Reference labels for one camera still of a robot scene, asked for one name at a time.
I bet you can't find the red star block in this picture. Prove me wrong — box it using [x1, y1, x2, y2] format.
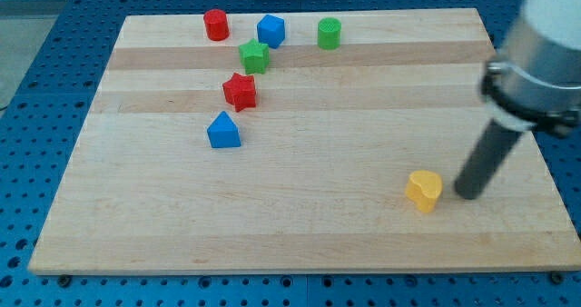
[222, 73, 257, 112]

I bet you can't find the light wooden board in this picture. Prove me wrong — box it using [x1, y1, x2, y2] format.
[28, 9, 580, 275]

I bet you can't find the yellow heart block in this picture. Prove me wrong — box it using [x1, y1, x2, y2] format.
[405, 170, 443, 213]

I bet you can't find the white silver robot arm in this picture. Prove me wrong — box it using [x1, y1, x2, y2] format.
[481, 0, 580, 137]

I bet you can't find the green cylinder block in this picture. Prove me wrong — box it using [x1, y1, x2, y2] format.
[317, 17, 342, 50]

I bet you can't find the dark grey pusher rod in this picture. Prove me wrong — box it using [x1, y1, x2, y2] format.
[454, 120, 523, 200]

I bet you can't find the blue triangle block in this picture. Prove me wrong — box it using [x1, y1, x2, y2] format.
[207, 111, 241, 149]

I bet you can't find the green star block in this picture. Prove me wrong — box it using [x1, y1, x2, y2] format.
[238, 38, 270, 75]

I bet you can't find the blue cube block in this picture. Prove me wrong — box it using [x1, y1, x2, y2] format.
[257, 15, 286, 49]

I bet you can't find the red cylinder block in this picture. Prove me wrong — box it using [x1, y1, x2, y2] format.
[202, 9, 230, 41]

